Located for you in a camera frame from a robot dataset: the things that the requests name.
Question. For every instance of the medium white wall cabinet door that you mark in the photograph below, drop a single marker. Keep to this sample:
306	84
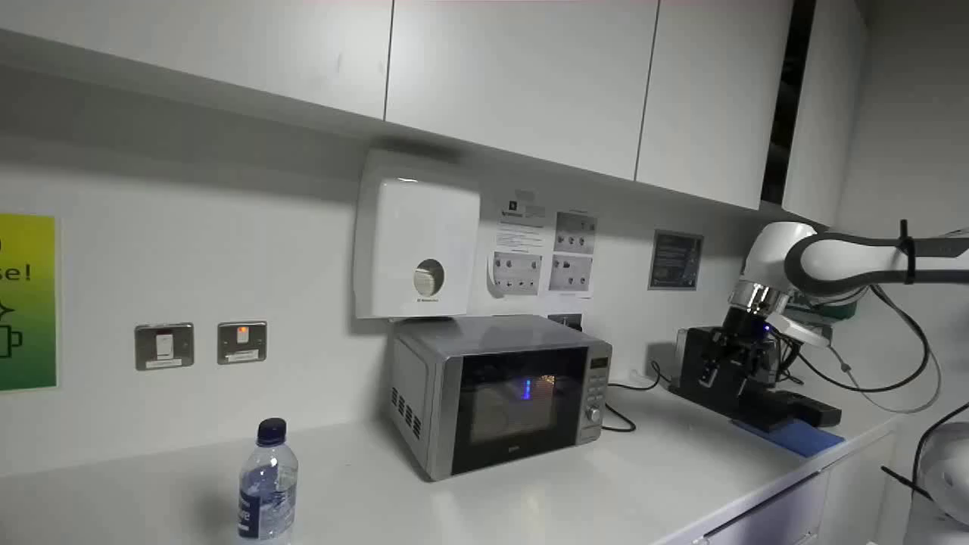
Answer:
526	71

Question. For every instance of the green and yellow wall poster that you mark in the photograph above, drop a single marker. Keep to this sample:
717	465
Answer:
25	303

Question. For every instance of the wide white wall cabinet door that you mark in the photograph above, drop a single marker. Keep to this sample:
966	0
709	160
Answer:
202	40

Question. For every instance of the silver switch plate orange light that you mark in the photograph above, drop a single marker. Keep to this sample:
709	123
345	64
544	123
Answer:
243	343

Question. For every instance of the dark framed wall sign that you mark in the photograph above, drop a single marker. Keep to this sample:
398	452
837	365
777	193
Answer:
677	262

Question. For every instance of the white base cabinet front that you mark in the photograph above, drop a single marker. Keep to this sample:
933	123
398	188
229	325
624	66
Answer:
858	486

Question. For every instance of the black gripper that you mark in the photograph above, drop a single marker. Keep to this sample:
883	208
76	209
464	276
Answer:
747	331

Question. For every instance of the blue mat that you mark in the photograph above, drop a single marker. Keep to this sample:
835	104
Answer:
805	440

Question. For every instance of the narrow white wall cabinet door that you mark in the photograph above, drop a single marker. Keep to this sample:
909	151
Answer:
713	92

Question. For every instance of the white paper towel dispenser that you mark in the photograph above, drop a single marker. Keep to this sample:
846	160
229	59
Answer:
412	242

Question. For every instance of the silver double wall socket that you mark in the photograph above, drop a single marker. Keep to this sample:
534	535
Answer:
662	361

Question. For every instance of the small dark wall plate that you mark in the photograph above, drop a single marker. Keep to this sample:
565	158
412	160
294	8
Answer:
566	322

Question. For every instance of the silver microwave with black door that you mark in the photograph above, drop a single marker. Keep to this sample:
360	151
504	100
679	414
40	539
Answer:
516	409

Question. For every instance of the white notice with logo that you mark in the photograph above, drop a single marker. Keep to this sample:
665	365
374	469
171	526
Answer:
516	242

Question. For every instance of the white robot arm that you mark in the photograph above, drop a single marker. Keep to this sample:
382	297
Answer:
773	253

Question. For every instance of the black coffee machine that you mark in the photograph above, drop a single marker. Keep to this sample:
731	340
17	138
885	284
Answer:
798	409

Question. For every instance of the clear plastic water bottle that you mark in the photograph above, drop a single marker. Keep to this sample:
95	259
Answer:
266	494

